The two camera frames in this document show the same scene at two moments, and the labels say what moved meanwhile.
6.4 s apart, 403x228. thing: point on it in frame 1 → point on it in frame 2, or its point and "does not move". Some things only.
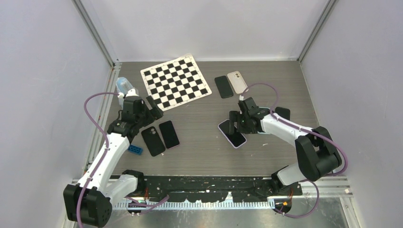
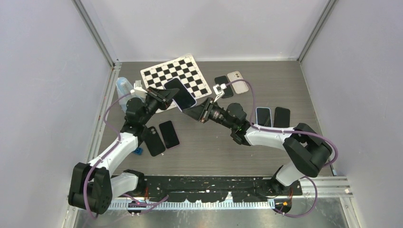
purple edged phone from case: (169, 135) does not move
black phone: (153, 141) does not move
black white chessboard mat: (175, 82) does not move
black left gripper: (155, 113) → (163, 97)
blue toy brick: (135, 149) does not move
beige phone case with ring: (237, 82) does not move
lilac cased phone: (236, 139) → (183, 99)
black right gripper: (235, 116) → (199, 112)
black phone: (283, 112) does not move
